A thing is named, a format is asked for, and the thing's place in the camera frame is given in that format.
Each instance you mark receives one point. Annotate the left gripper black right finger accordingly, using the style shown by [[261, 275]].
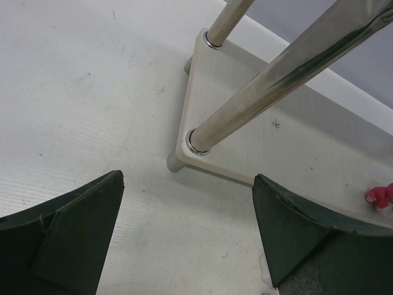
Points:
[[311, 249]]

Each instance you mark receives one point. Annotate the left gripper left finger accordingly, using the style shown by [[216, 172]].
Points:
[[60, 246]]

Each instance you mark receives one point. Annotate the red white strawberry toy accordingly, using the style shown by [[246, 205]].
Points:
[[380, 198]]

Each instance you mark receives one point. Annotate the wooden two-tier shelf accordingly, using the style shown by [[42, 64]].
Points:
[[278, 111]]

